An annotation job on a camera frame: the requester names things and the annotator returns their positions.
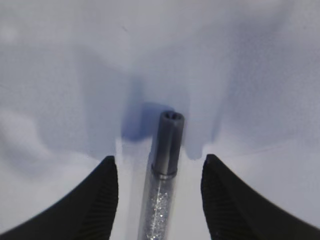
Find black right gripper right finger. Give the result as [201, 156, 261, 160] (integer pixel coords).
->
[201, 154, 320, 240]

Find blue glitter pen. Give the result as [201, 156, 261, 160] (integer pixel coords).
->
[137, 110, 185, 240]

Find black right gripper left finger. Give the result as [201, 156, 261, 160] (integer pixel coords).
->
[0, 156, 118, 240]

